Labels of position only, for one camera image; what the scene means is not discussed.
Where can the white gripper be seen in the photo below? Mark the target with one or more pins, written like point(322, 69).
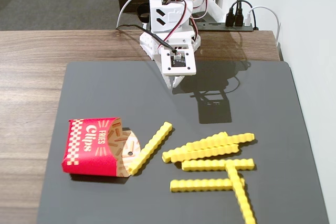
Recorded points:
point(171, 81)

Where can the yellow crinkle fry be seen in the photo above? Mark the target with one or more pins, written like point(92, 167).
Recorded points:
point(202, 153)
point(152, 148)
point(202, 142)
point(236, 138)
point(240, 190)
point(199, 185)
point(207, 165)

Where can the grey rectangular mat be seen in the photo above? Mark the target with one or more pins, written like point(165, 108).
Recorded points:
point(183, 140)

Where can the black power strip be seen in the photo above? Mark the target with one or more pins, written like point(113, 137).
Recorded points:
point(212, 26)

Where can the red fries clips box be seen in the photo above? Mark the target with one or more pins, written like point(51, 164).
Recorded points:
point(92, 148)

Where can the white gripper camera mount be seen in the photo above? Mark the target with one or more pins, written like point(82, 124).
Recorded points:
point(178, 61)

